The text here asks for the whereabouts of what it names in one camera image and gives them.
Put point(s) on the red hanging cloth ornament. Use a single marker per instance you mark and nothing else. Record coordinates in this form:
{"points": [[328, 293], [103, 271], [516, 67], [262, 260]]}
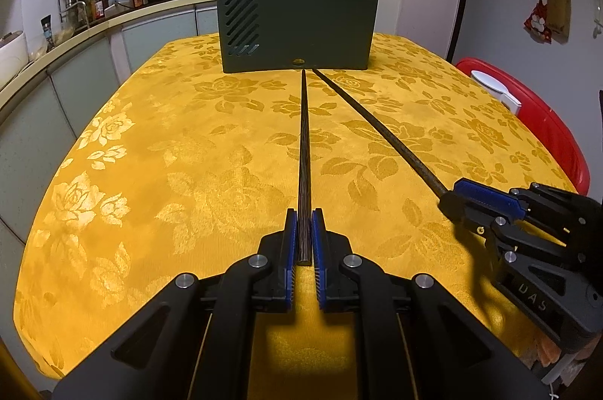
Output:
{"points": [[538, 23]]}

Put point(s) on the black pepper grinder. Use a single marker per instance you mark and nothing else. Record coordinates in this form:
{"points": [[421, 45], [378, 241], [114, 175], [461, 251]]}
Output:
{"points": [[47, 33]]}

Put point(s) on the pale green base cabinets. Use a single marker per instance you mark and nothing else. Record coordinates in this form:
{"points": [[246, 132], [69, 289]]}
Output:
{"points": [[85, 79]]}

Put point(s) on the beige kitchen countertop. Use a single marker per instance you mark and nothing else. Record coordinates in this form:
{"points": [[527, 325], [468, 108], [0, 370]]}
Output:
{"points": [[94, 35]]}

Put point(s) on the dark green utensil holder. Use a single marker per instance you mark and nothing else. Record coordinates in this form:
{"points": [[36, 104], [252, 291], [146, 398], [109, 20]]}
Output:
{"points": [[306, 27]]}

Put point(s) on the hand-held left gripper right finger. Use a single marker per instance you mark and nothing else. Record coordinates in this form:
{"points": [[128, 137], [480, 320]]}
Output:
{"points": [[320, 258]]}

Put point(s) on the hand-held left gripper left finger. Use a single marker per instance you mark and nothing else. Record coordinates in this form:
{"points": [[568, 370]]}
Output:
{"points": [[289, 258]]}

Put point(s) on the white rice cooker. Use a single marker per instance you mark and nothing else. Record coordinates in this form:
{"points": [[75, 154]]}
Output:
{"points": [[13, 58]]}

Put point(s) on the yellow floral tablecloth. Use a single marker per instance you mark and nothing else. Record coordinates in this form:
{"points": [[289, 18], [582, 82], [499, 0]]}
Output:
{"points": [[188, 192]]}

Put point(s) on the dark wooden chopstick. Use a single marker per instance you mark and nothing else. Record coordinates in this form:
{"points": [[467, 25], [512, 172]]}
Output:
{"points": [[304, 169], [377, 131]]}

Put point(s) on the glass jar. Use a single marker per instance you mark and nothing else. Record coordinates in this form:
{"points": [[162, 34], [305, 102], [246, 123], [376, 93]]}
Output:
{"points": [[74, 16]]}

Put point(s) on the brown hanging bag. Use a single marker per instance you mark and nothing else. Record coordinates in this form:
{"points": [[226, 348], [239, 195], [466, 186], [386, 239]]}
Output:
{"points": [[558, 11]]}

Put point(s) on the red plastic stool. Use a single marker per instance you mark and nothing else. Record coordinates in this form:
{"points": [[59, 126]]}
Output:
{"points": [[551, 126]]}

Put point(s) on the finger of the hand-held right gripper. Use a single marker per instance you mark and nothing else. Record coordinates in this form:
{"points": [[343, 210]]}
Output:
{"points": [[471, 214], [490, 195]]}

